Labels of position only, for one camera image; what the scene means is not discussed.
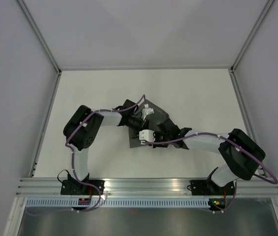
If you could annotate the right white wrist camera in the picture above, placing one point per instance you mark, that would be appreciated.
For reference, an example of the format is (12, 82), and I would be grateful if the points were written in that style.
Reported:
(146, 136)

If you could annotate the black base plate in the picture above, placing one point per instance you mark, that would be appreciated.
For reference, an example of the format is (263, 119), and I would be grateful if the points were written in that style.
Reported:
(74, 188)
(200, 187)

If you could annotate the grey cloth napkin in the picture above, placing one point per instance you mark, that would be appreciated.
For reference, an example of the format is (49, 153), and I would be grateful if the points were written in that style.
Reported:
(159, 116)

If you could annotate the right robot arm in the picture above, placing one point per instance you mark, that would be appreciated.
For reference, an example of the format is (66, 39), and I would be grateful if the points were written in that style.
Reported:
(237, 149)

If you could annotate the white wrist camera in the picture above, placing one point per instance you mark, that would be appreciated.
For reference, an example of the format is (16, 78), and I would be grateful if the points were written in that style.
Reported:
(146, 136)
(146, 111)

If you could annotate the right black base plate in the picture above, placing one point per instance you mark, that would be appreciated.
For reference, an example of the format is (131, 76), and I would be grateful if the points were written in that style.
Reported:
(200, 187)

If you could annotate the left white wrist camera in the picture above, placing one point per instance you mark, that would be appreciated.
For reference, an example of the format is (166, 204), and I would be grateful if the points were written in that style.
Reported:
(146, 111)

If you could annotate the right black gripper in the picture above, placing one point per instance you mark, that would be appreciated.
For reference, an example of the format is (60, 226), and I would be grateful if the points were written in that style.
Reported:
(158, 145)

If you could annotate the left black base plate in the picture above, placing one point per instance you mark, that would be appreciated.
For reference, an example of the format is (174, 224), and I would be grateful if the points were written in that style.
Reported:
(74, 188)

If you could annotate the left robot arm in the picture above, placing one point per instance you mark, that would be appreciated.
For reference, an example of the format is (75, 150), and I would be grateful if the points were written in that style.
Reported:
(82, 128)

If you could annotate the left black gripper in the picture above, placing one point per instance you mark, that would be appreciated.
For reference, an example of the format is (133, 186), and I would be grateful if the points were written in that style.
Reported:
(143, 125)

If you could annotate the aluminium front rail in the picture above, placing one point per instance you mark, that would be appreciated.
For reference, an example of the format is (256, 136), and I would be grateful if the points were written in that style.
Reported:
(143, 187)

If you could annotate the left aluminium frame post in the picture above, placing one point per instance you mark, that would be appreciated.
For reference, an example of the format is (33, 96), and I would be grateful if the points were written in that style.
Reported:
(39, 36)

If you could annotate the aluminium frame post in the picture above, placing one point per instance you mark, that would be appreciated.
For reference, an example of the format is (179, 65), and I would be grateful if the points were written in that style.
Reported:
(252, 34)
(39, 36)

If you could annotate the white slotted cable duct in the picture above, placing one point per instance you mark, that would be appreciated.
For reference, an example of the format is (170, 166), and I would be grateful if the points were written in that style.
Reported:
(121, 202)

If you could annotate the right aluminium frame post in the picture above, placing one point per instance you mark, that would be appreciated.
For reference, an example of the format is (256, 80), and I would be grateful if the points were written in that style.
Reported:
(252, 34)

